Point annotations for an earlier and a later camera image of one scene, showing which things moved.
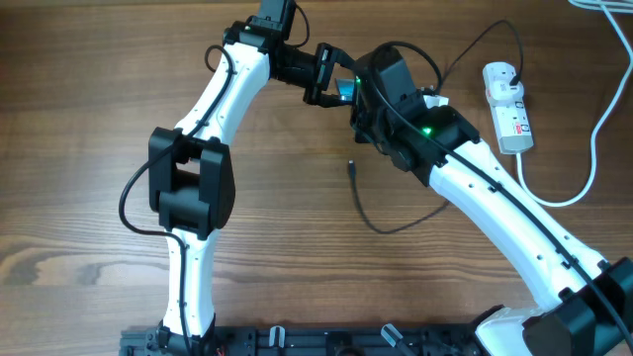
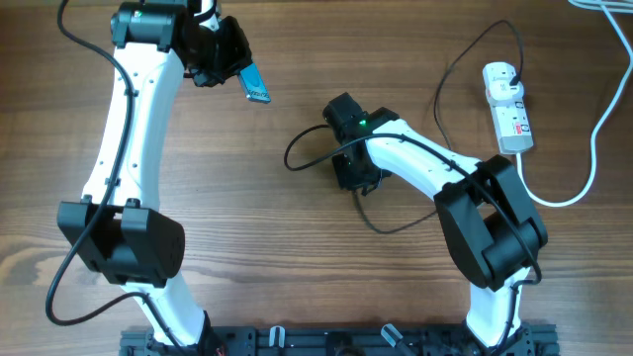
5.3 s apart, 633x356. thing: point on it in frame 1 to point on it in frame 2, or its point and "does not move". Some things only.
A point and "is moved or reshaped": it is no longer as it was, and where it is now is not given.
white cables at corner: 606,6 does not move
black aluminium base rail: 308,340 does not move
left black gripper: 323,75 to 240,55
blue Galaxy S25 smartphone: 346,89 is moved or reshaped
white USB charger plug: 502,90 does not move
